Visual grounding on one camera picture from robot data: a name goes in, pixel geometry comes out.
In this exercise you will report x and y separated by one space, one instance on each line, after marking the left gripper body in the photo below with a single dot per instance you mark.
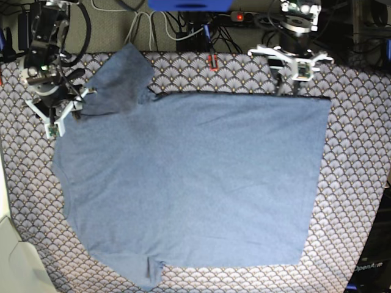
295 46

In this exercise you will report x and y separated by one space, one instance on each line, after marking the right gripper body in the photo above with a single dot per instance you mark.
51 89

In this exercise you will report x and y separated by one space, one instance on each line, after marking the blue T-shirt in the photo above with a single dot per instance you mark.
188 179

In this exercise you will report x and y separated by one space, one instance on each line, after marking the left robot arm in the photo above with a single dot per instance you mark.
299 20

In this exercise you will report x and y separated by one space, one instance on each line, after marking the black power strip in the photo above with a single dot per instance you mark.
248 17

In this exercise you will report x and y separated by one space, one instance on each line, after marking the red black clamp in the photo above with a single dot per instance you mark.
213 62

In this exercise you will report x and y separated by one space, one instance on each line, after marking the fan patterned table cloth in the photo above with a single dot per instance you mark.
354 169

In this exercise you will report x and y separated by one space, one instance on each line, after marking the blue plastic box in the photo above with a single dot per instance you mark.
190 5

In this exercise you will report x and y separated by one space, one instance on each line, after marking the black OpenArm case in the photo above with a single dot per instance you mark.
372 273

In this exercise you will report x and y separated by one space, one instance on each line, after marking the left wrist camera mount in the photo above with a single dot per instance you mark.
302 68

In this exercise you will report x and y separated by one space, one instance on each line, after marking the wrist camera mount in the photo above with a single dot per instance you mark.
302 68
53 121

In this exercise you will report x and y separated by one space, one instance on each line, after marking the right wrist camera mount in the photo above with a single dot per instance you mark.
53 121

